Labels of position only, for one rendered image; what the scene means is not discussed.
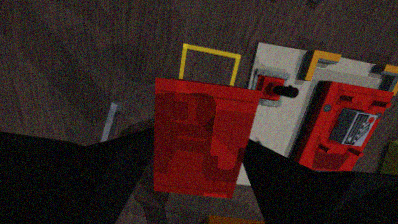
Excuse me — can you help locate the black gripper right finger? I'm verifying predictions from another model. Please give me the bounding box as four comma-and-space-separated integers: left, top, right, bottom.
242, 139, 398, 224

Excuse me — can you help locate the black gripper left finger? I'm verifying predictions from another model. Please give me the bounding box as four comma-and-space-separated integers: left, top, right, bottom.
0, 127, 154, 224

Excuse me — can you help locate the yellow rectangular outline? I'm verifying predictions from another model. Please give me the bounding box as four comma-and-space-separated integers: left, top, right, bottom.
179, 44, 241, 86

